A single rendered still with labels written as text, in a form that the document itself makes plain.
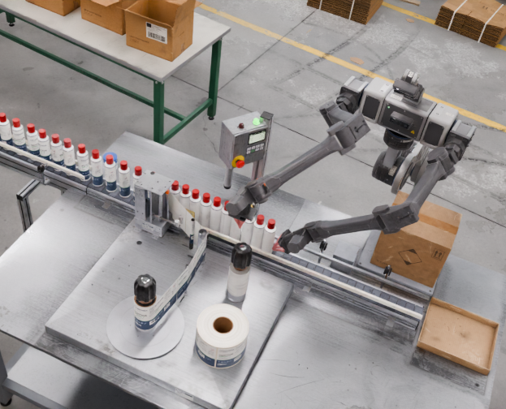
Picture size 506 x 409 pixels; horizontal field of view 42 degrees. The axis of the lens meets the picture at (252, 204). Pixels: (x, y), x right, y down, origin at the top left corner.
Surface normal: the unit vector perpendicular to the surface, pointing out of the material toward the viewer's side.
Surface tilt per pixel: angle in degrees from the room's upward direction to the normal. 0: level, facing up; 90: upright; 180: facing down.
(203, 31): 0
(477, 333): 0
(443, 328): 0
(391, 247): 90
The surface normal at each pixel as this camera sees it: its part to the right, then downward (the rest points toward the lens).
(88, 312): 0.11, -0.70
